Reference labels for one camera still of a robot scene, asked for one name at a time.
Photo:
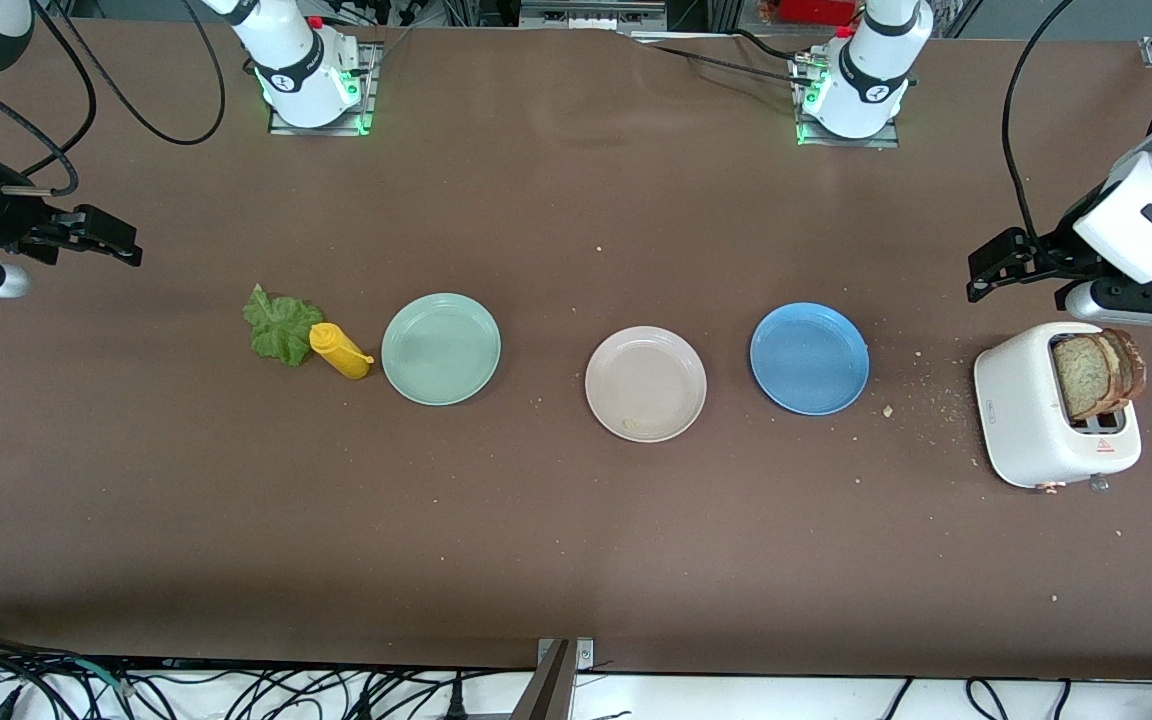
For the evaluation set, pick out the pale green plate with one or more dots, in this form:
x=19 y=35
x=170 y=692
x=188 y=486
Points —
x=441 y=350

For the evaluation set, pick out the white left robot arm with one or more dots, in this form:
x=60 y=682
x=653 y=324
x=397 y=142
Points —
x=871 y=80

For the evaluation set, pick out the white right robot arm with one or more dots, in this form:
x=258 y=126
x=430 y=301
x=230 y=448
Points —
x=296 y=70

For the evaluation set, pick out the small metal table bracket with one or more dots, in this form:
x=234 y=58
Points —
x=584 y=655

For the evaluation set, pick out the beige plate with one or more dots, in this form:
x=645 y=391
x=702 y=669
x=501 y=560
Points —
x=646 y=380

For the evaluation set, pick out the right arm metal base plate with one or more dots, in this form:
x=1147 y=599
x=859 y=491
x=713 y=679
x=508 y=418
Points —
x=321 y=128

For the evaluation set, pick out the white toaster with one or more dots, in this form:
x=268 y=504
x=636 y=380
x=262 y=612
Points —
x=1021 y=410

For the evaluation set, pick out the blue plate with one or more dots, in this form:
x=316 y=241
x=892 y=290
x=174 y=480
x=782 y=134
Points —
x=809 y=358

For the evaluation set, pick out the dark metal bar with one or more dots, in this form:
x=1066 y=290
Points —
x=546 y=695

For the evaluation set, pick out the red box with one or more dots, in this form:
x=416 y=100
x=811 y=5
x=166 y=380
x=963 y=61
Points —
x=816 y=10

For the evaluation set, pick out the brown bread slice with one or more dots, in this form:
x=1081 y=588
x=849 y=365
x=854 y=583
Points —
x=1136 y=365
x=1076 y=378

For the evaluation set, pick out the yellow mustard squeeze bottle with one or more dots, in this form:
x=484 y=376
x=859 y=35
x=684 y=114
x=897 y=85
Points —
x=338 y=350

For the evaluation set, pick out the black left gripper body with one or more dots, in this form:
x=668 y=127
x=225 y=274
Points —
x=1054 y=250

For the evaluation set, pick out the green lettuce leaf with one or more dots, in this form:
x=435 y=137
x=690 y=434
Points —
x=281 y=325

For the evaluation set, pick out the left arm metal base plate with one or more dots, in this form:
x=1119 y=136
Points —
x=886 y=142

